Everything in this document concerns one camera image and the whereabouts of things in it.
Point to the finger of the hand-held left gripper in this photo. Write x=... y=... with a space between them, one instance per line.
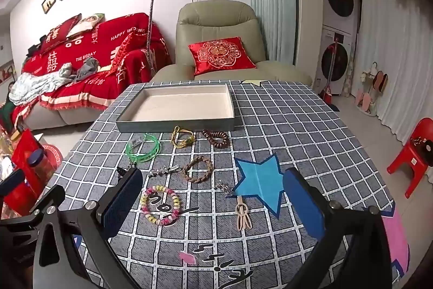
x=12 y=182
x=20 y=228

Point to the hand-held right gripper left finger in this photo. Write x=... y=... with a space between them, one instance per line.
x=123 y=204

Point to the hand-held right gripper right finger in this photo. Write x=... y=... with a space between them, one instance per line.
x=301 y=204

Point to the small black clasp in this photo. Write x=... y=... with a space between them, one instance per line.
x=123 y=169

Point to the long silver hair clip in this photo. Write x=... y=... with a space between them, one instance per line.
x=164 y=170

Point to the green translucent bangle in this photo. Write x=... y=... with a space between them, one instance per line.
x=154 y=146

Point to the small silver charm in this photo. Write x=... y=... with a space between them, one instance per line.
x=223 y=188

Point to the grey tray with beige lining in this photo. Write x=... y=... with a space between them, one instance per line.
x=182 y=104

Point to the red gift bag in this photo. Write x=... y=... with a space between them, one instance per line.
x=23 y=150

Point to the jar with blue lid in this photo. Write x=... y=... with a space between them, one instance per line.
x=39 y=160

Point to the blue paper star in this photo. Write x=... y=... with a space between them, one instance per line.
x=260 y=180

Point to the round red mat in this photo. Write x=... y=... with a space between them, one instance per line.
x=55 y=155

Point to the grey checked tablecloth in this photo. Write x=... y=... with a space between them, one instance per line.
x=304 y=140

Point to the green cloth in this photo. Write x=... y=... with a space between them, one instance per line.
x=6 y=109

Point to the small pink paper piece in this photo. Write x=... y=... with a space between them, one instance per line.
x=187 y=258

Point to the white knitted blanket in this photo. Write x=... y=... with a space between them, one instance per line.
x=33 y=87

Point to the pink paper star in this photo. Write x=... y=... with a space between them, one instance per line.
x=395 y=234

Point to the red mop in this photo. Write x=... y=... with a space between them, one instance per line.
x=330 y=86

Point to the light grey garment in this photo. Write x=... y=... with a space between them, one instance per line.
x=67 y=70

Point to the red plastic stool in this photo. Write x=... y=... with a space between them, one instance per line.
x=416 y=146

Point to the yellow paper star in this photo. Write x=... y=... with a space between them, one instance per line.
x=252 y=82

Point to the dark grey garment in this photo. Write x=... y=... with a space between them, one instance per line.
x=88 y=67

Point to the slipper rack with slippers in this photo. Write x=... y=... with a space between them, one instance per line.
x=372 y=86

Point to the floral folded board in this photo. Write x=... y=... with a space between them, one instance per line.
x=349 y=72

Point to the white washing machine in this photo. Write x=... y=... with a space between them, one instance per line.
x=335 y=62

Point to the red fringed cushion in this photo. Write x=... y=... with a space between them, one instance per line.
x=123 y=53

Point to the red lettered pillow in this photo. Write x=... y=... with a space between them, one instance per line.
x=59 y=33

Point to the red embroidered cushion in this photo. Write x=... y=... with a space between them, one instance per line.
x=220 y=53

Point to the white and green pillow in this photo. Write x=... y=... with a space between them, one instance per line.
x=86 y=23

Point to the gooseneck phone holder stand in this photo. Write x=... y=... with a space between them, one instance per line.
x=150 y=25

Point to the grey-green recliner armchair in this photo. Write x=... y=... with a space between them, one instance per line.
x=216 y=18

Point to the standing red photo frame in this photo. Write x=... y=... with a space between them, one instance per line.
x=6 y=73

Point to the small black picture frame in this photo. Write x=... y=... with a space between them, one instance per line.
x=48 y=3

